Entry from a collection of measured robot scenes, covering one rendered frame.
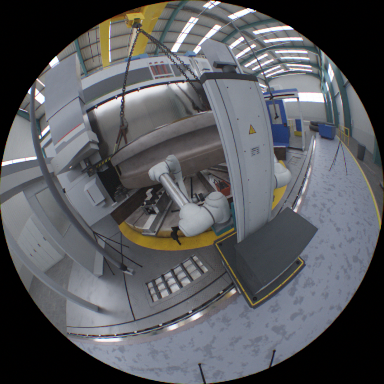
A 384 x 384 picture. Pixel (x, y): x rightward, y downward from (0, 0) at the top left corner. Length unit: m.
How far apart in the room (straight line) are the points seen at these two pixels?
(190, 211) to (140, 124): 4.31
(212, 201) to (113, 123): 4.51
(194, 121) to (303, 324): 2.99
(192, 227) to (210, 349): 1.43
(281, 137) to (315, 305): 6.11
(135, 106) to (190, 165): 3.76
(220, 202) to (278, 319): 1.45
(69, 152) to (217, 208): 3.04
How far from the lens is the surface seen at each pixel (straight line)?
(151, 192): 2.07
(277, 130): 6.37
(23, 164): 2.80
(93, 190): 4.64
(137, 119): 4.81
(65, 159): 3.17
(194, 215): 0.75
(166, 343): 1.79
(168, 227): 1.94
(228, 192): 1.42
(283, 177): 1.11
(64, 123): 3.88
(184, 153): 1.97
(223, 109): 0.55
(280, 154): 3.46
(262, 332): 1.60
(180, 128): 1.83
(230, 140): 0.55
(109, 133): 4.76
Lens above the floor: 1.53
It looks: 29 degrees down
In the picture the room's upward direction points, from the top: 21 degrees counter-clockwise
